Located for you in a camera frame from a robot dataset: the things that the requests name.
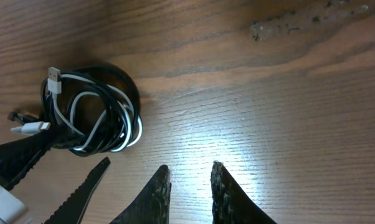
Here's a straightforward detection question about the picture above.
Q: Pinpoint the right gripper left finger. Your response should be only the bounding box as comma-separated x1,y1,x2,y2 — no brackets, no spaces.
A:
110,165,171,224

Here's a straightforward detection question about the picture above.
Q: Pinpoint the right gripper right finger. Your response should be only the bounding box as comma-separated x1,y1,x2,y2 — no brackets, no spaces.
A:
211,161,276,224

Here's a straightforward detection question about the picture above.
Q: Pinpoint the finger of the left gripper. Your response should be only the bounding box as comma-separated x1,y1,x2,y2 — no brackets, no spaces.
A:
44,157,111,224
0,126,66,190

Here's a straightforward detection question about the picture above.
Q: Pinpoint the white usb cable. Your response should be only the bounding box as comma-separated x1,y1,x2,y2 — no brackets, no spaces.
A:
10,67,143,152

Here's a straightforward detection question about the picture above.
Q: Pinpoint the black usb cable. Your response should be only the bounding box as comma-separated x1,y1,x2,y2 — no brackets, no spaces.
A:
7,64,141,157

